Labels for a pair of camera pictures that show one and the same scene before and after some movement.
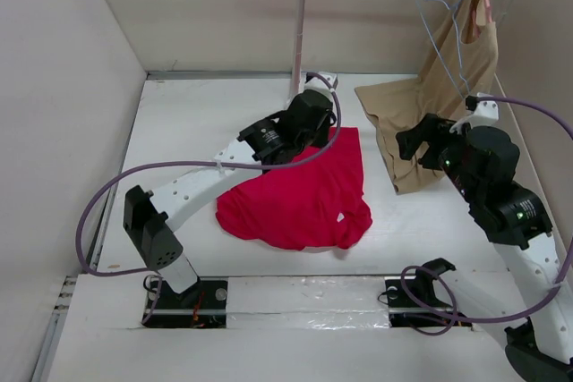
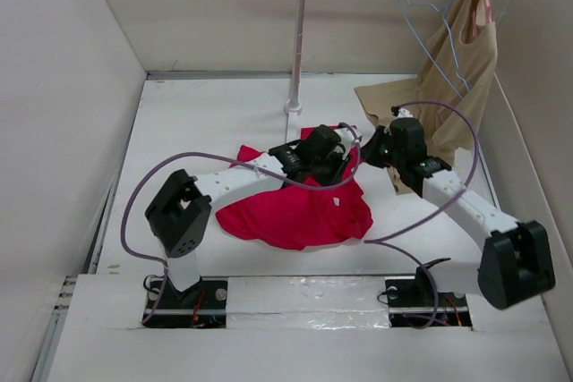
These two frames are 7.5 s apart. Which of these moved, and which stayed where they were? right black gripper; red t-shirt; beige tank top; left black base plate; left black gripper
Moved: left black gripper; right black gripper
Stayed: beige tank top; left black base plate; red t-shirt
